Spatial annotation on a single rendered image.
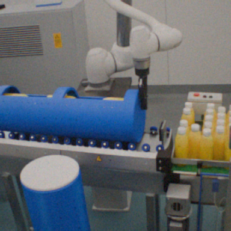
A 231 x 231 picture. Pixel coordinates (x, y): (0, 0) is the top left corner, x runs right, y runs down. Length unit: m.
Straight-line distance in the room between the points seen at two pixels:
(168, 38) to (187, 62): 2.90
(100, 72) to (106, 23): 2.27
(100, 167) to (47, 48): 1.79
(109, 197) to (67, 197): 1.30
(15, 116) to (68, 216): 0.70
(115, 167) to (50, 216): 0.51
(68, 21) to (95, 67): 1.08
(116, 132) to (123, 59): 0.73
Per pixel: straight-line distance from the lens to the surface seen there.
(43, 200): 1.64
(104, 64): 2.45
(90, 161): 2.05
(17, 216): 2.72
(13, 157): 2.29
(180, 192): 1.78
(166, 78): 4.82
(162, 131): 1.93
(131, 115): 1.83
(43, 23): 3.51
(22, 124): 2.12
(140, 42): 1.78
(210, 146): 1.81
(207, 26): 4.63
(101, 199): 2.95
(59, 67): 3.59
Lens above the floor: 1.98
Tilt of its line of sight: 26 degrees down
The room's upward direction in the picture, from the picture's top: 5 degrees counter-clockwise
